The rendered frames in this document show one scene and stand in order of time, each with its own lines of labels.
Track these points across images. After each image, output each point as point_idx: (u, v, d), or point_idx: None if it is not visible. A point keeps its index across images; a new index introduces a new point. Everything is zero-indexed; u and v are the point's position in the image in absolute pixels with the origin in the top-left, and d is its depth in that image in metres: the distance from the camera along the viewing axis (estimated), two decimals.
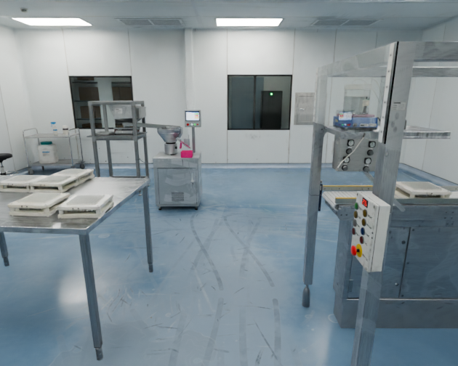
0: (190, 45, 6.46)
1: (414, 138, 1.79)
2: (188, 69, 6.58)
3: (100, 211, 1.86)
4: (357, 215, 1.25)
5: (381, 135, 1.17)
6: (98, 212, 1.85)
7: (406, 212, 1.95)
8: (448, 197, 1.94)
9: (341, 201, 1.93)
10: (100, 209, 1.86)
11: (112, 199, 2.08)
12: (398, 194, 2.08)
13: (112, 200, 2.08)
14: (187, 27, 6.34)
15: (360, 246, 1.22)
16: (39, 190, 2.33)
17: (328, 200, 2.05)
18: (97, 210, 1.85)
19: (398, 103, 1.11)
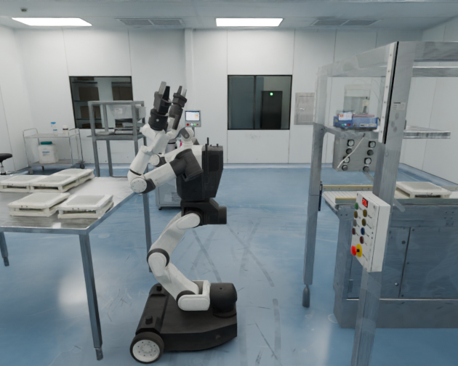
0: (190, 45, 6.46)
1: (414, 138, 1.79)
2: (188, 69, 6.58)
3: (100, 211, 1.86)
4: (357, 215, 1.25)
5: (381, 135, 1.17)
6: (98, 212, 1.85)
7: (406, 212, 1.95)
8: (448, 197, 1.94)
9: (341, 201, 1.93)
10: (100, 209, 1.86)
11: (112, 199, 2.08)
12: (398, 194, 2.08)
13: (112, 200, 2.08)
14: (187, 27, 6.34)
15: (360, 246, 1.22)
16: (39, 190, 2.33)
17: (328, 200, 2.05)
18: (97, 210, 1.85)
19: (398, 103, 1.11)
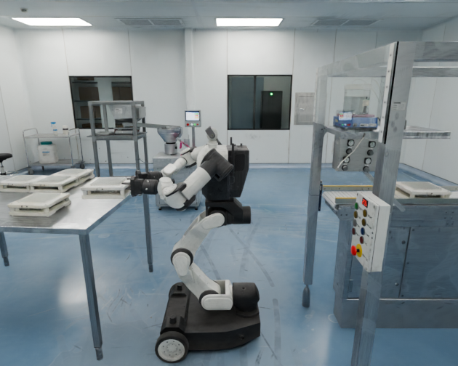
0: (190, 45, 6.46)
1: (414, 138, 1.79)
2: (188, 69, 6.58)
3: (124, 192, 1.83)
4: (357, 215, 1.25)
5: (381, 135, 1.17)
6: (122, 192, 1.82)
7: (406, 212, 1.95)
8: (448, 197, 1.94)
9: (341, 201, 1.93)
10: (124, 189, 1.84)
11: None
12: (398, 194, 2.08)
13: None
14: (187, 27, 6.34)
15: (360, 246, 1.22)
16: (39, 190, 2.33)
17: (328, 200, 2.05)
18: (121, 190, 1.82)
19: (398, 103, 1.11)
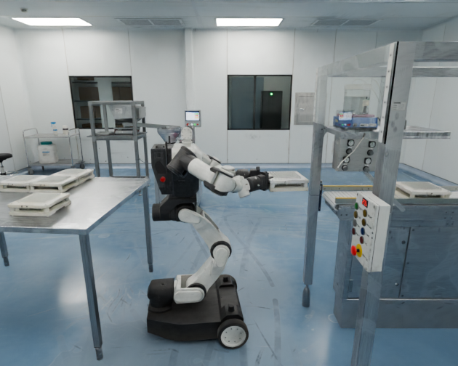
0: (190, 45, 6.46)
1: (414, 138, 1.79)
2: (188, 69, 6.58)
3: None
4: (357, 215, 1.25)
5: (381, 135, 1.17)
6: None
7: (406, 212, 1.95)
8: (448, 197, 1.94)
9: (341, 201, 1.93)
10: None
11: (271, 186, 1.97)
12: (398, 194, 2.08)
13: (270, 186, 1.97)
14: (187, 27, 6.34)
15: (360, 246, 1.22)
16: (39, 190, 2.33)
17: (328, 200, 2.05)
18: None
19: (398, 103, 1.11)
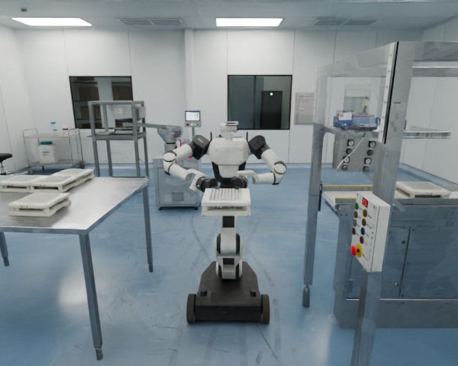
0: (190, 45, 6.46)
1: (414, 138, 1.79)
2: (188, 69, 6.58)
3: None
4: (357, 215, 1.25)
5: (381, 135, 1.17)
6: None
7: (406, 212, 1.95)
8: (448, 197, 1.94)
9: (341, 201, 1.93)
10: None
11: None
12: (398, 194, 2.08)
13: None
14: (187, 27, 6.34)
15: (360, 246, 1.22)
16: (39, 190, 2.33)
17: (328, 200, 2.05)
18: None
19: (398, 103, 1.11)
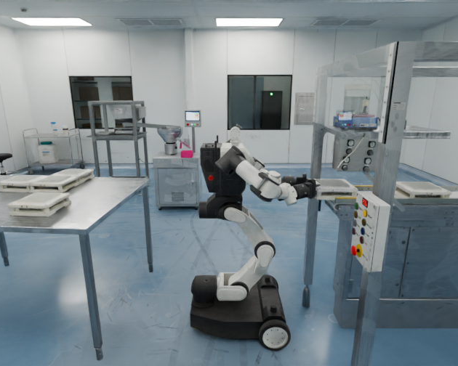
0: (190, 45, 6.46)
1: (414, 138, 1.79)
2: (188, 69, 6.58)
3: None
4: (357, 215, 1.25)
5: (381, 135, 1.17)
6: None
7: (406, 212, 1.95)
8: (448, 197, 1.94)
9: (341, 201, 1.93)
10: None
11: (318, 194, 1.94)
12: (398, 194, 2.08)
13: (318, 194, 1.95)
14: (187, 27, 6.34)
15: (360, 246, 1.22)
16: (39, 190, 2.33)
17: (328, 200, 2.05)
18: None
19: (398, 103, 1.11)
